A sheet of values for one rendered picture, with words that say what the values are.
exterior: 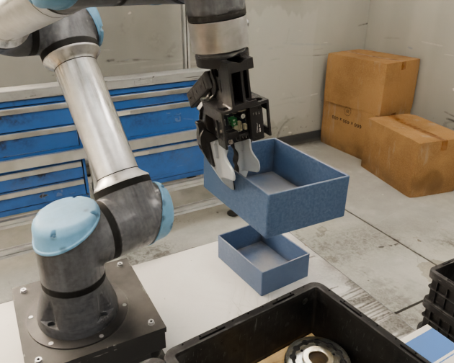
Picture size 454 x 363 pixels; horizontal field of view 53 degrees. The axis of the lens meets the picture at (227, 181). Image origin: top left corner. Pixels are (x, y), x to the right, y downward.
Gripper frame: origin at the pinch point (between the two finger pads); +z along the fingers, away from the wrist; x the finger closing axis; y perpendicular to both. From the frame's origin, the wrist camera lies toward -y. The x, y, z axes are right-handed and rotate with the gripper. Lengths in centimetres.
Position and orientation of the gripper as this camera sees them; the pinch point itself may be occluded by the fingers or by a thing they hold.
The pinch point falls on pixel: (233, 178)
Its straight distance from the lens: 70.6
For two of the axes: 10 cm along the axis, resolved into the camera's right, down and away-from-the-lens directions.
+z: 1.3, 8.7, 4.7
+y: 4.4, 3.8, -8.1
